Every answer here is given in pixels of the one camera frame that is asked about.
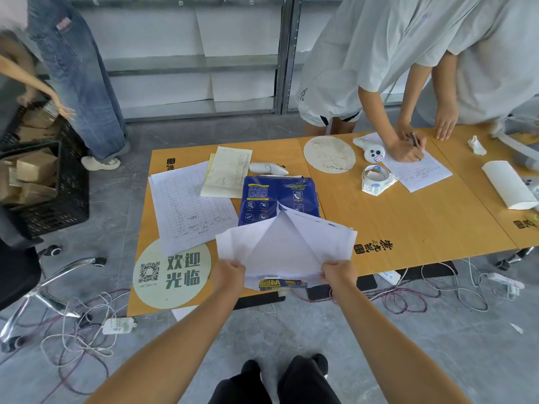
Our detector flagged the black table base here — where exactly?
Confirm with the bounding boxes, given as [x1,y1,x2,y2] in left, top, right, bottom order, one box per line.
[233,260,458,311]

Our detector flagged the person's left forearm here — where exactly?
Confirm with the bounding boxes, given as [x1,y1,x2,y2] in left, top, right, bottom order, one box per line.
[85,290,239,404]

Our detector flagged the rolled white paper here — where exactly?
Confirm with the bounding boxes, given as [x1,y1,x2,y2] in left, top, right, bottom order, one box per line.
[481,160,539,211]

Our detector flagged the tangle of white cables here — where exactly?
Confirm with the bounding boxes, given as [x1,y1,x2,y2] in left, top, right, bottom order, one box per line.
[40,290,127,368]

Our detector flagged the black plastic crate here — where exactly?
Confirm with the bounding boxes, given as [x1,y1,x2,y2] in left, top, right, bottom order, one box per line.
[0,100,90,239]

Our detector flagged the grey metal shelving rack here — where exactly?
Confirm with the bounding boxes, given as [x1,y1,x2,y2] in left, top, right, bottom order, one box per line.
[63,0,422,123]

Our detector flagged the white printed form sheet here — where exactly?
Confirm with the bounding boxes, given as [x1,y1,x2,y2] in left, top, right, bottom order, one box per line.
[148,160,240,258]

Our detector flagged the pale yellow paper sheet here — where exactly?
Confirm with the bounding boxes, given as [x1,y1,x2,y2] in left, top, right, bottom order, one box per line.
[200,146,253,200]

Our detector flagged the person's right hand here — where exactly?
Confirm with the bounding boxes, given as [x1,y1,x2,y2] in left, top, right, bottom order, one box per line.
[321,260,359,297]

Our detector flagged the person's right forearm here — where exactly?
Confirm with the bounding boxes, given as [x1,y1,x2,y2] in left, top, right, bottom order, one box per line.
[331,290,471,404]

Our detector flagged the white grey headset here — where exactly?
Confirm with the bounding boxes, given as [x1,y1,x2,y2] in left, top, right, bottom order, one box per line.
[490,114,539,172]

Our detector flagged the person's left hand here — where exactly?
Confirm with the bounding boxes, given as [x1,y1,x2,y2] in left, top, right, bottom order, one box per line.
[209,260,247,297]

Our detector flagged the round sticker with green print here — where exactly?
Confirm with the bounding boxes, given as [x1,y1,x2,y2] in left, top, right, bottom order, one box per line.
[133,239,213,310]

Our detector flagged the blue yellow paper ream package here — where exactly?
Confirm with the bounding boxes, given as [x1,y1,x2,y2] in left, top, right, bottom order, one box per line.
[258,277,310,291]

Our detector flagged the person's black trousers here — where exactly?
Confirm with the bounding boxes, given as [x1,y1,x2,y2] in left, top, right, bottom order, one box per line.
[208,353,342,404]

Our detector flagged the round beige cardboard disc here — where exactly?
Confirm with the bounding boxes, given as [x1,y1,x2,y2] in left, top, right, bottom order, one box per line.
[303,136,357,175]

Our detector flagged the black office chair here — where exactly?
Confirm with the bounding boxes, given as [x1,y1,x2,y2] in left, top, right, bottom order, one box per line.
[0,205,108,354]

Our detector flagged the pile of cardboard boxes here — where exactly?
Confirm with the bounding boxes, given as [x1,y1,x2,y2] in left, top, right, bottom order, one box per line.
[0,108,60,206]

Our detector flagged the white handheld controller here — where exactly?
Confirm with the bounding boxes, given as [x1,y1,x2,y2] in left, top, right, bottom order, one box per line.
[248,162,290,177]

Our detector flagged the white paper sheet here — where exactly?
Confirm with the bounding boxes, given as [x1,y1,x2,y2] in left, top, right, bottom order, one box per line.
[215,202,358,279]

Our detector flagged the tangle of red cables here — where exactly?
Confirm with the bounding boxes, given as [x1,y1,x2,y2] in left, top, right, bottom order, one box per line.
[291,286,430,316]

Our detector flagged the white controller with round head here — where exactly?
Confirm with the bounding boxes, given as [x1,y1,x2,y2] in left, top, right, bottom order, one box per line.
[352,137,386,164]

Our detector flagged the clear tape roll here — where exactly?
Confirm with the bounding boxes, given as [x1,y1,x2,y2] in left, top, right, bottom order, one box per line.
[361,164,399,195]

